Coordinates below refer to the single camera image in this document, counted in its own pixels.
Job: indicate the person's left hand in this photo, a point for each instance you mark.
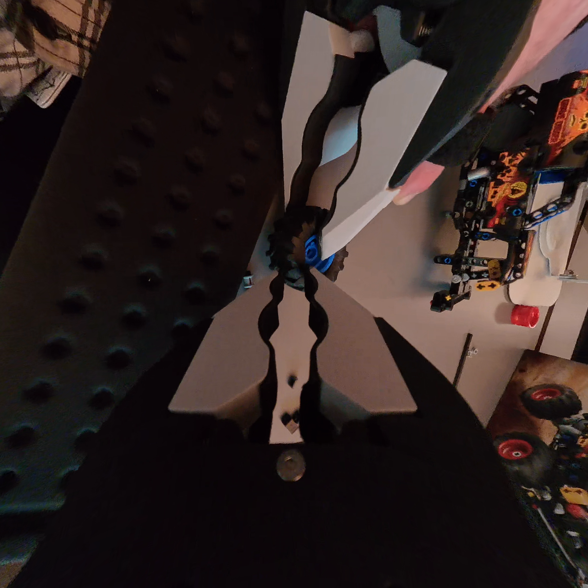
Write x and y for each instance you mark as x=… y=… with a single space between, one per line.
x=542 y=41

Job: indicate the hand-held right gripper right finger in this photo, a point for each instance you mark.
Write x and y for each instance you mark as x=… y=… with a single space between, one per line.
x=363 y=363

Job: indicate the toy brick monster truck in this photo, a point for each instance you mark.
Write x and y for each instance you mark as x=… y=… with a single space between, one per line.
x=505 y=183

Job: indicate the white base metal stand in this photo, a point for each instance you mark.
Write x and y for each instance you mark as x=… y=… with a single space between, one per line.
x=551 y=257

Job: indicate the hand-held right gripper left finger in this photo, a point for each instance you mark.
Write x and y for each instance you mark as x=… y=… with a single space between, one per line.
x=229 y=358

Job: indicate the long black axle rod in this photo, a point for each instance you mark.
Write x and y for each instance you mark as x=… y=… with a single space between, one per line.
x=463 y=360

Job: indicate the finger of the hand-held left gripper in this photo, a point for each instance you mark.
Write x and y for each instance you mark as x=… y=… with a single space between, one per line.
x=390 y=128
x=307 y=82

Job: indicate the red toy wheel rim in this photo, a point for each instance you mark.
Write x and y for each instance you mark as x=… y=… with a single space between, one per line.
x=525 y=316

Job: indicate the printed toy truck box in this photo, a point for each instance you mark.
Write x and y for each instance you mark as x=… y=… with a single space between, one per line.
x=542 y=413

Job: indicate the black toy wheel blue rim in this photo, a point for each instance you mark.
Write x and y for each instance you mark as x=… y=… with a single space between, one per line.
x=282 y=234

